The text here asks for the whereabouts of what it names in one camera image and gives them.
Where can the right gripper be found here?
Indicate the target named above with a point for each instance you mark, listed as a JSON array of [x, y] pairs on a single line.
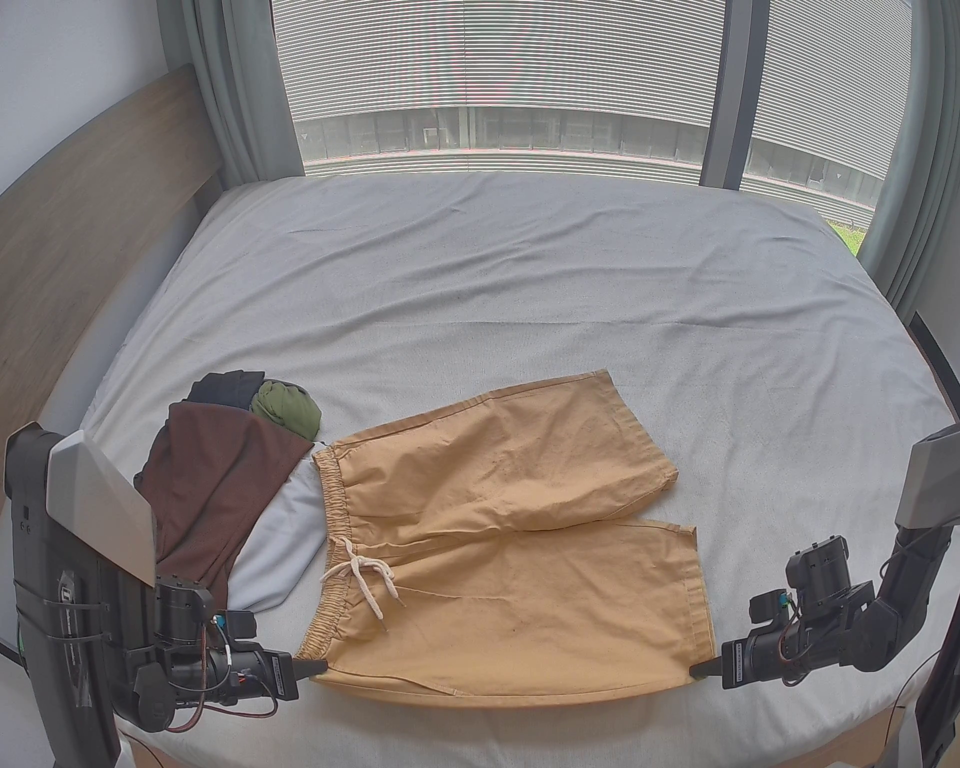
[[750, 660]]

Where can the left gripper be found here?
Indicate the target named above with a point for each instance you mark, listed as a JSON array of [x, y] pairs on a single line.
[[255, 671]]

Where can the tan shorts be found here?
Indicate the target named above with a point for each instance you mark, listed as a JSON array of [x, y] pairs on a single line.
[[510, 540]]

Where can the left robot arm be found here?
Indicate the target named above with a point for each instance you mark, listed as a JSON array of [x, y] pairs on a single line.
[[75, 600]]

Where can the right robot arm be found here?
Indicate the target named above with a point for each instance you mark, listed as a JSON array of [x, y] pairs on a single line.
[[870, 630]]

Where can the bed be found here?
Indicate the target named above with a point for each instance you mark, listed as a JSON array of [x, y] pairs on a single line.
[[525, 285]]

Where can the pale grey garment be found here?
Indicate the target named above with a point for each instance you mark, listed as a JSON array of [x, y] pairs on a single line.
[[281, 540]]

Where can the brown garment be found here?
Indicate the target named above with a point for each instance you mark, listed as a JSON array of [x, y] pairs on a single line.
[[217, 480]]

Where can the green garment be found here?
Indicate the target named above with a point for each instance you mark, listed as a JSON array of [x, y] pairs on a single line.
[[289, 409]]

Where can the black garment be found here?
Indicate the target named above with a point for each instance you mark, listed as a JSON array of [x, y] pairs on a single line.
[[221, 390]]

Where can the grey-green curtain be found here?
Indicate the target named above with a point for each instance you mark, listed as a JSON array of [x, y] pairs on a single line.
[[915, 187], [240, 90]]

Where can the window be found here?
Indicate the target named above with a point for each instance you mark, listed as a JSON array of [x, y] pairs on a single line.
[[525, 75]]

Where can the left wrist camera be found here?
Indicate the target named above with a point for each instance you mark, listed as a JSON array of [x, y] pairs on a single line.
[[238, 624]]

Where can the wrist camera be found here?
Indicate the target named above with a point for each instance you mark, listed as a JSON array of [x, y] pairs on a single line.
[[238, 624], [766, 606]]

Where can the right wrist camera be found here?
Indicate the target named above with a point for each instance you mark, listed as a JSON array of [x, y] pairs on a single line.
[[766, 606]]

